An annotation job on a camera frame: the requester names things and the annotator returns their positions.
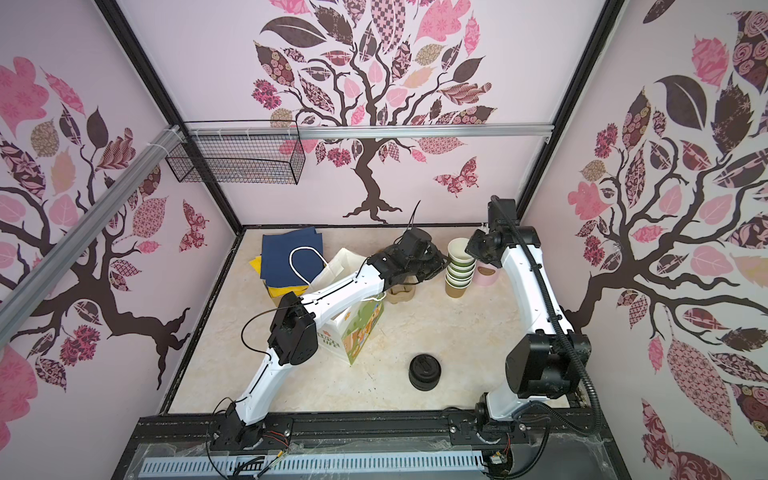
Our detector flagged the black wire basket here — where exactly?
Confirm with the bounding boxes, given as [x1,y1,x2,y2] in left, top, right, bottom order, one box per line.
[165,121,307,185]

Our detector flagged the stack of pulp cup carriers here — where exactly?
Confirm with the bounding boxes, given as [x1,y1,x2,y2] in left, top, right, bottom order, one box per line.
[385,285,416,304]

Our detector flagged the white slotted cable duct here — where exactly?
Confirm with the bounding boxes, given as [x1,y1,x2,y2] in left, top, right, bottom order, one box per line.
[136,451,485,479]

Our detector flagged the aluminium rail wall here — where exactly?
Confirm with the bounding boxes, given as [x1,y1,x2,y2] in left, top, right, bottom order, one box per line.
[1,125,183,345]
[188,123,554,140]

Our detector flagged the aluminium rail left wall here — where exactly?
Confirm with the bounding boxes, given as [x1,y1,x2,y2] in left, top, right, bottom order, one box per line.
[1,125,183,345]

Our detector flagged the pink straw holder cup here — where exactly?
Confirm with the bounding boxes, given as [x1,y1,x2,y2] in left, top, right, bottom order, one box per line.
[473,265,499,287]

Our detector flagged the yellow napkins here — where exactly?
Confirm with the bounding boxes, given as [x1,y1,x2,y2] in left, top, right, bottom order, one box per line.
[249,256,308,300]

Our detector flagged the aluminium rail back wall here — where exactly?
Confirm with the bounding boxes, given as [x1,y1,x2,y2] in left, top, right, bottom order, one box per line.
[188,123,554,140]

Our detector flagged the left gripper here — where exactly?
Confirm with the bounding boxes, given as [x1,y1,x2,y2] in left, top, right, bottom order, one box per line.
[406,243,450,281]

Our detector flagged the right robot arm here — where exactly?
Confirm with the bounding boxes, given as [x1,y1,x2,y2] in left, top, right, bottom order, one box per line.
[466,195,604,437]

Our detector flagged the white illustrated paper bag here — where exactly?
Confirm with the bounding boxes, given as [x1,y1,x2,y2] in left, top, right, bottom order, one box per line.
[308,248,385,366]

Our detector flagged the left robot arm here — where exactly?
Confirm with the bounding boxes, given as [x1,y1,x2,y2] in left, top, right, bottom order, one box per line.
[216,238,448,449]

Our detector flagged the stack of paper cups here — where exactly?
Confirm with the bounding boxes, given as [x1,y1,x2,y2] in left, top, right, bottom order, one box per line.
[445,237,476,299]

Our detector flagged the dark blue napkins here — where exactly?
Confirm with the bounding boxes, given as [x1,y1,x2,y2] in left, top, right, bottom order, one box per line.
[260,227,325,288]

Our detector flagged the stack of black lids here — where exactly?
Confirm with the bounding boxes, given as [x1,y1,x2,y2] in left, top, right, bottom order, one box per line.
[408,353,442,391]

